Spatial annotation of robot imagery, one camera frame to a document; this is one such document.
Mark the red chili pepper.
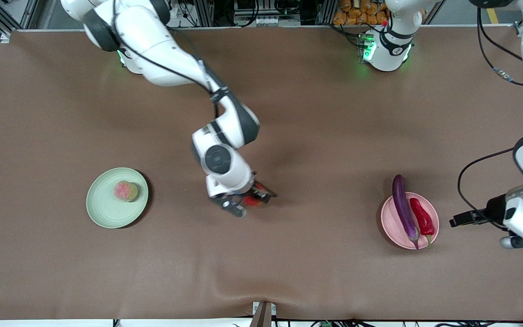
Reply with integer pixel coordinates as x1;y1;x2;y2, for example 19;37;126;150
409;198;435;248

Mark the long purple eggplant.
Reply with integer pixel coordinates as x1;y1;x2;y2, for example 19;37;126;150
392;174;420;249

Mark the pink green peach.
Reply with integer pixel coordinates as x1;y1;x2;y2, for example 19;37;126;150
113;180;139;203

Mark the brown table cloth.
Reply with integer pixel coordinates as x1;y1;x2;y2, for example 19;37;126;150
0;25;523;321

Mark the pink round plate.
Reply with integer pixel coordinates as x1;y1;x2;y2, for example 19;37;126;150
380;192;440;250

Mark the pale green round plate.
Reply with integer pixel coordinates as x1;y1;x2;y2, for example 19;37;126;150
86;167;149;229

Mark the white terminal block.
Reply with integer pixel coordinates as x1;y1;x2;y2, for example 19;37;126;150
255;16;291;27

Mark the pile of orange-brown objects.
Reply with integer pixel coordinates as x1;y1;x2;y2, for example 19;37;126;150
333;0;389;26

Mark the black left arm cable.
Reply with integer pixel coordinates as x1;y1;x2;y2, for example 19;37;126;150
458;7;523;228

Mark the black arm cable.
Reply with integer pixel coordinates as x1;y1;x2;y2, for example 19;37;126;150
114;0;226;119
458;7;523;228

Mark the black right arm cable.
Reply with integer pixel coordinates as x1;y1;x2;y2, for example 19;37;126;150
114;0;226;119

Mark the aluminium frame post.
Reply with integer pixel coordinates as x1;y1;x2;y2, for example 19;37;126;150
316;0;337;25
193;0;214;27

